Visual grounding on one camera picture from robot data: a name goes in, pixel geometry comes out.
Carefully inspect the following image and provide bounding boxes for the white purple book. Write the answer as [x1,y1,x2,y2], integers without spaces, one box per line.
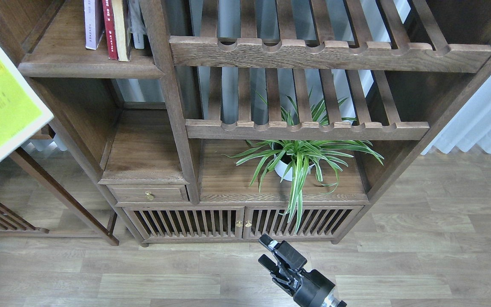
[84,0,104,50]

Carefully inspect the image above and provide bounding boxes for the white plant pot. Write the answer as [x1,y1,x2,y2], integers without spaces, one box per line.
[271,143,314,181]

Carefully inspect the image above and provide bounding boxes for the brass drawer knob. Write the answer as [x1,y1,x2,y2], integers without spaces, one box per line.
[145,191,155,201]

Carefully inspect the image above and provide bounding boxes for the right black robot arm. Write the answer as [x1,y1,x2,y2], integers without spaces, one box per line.
[258,235,347,307]

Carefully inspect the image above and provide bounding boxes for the upright tan book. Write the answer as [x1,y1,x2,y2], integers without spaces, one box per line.
[111,0,131,62]

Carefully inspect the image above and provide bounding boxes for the brass cabinet door knobs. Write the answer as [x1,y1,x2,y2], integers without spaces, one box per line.
[235,220,253,228]

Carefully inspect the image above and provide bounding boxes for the white curtain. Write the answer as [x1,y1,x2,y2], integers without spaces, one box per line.
[421,76,491,155]

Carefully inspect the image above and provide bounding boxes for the red paperback book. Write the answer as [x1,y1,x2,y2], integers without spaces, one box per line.
[102,0,118,60]

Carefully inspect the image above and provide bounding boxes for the spider plant leaves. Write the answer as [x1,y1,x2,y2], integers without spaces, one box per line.
[228,87,385,233]

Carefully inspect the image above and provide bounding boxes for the dark wooden bookshelf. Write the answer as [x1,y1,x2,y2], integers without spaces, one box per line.
[0,0,491,246]

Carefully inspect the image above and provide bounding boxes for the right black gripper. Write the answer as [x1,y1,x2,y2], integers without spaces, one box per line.
[258,234,338,307]

